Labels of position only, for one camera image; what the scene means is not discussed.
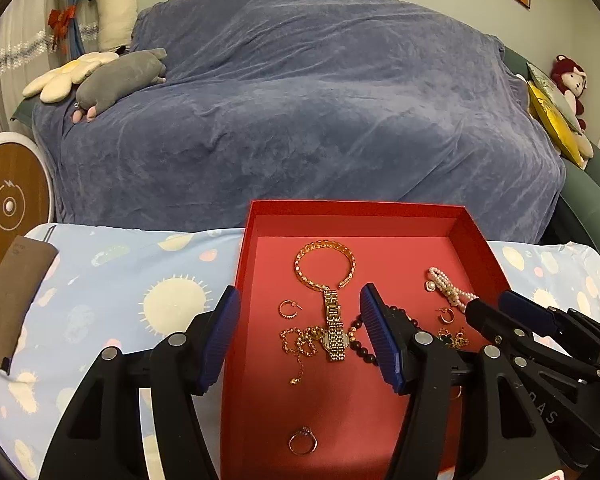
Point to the gold bangle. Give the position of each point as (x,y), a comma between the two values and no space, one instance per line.
(330,245)

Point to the red cardboard box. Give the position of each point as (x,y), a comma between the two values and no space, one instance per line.
(260,410)

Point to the silver tinsel garland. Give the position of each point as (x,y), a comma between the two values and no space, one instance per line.
(10,57)

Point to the flower shaped pillow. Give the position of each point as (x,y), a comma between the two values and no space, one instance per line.
(65,75)

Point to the white plush toy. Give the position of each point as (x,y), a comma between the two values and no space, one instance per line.
(112,5)

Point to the gold wrist watch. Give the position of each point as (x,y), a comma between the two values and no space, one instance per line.
(336,340)

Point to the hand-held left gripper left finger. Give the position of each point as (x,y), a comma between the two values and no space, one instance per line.
(220,340)

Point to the red bow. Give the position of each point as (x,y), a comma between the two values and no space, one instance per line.
(62,17)

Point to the red monkey plush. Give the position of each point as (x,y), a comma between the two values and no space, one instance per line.
(570,80)

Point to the grey plush toy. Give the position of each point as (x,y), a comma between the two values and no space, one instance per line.
(120,77)

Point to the blue velvet sofa blanket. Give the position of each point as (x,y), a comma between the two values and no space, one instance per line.
(305,110)

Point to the green sofa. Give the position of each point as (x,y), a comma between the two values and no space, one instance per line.
(595,185)

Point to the white curtain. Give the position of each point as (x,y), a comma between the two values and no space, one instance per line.
(15,20)

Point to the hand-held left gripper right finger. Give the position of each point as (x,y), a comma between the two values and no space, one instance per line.
(380,340)

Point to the grey brown pouch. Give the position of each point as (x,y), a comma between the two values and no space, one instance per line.
(15,290)

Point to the yellow pillow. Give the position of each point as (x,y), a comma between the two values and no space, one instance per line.
(555,125)

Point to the gold hoop earring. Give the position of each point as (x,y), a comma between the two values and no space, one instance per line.
(450,318)
(281,310)

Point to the grey patterned cushion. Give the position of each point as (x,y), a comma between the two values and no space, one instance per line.
(550,90)

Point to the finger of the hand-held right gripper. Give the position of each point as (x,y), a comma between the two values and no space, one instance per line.
(485,315)
(525,305)

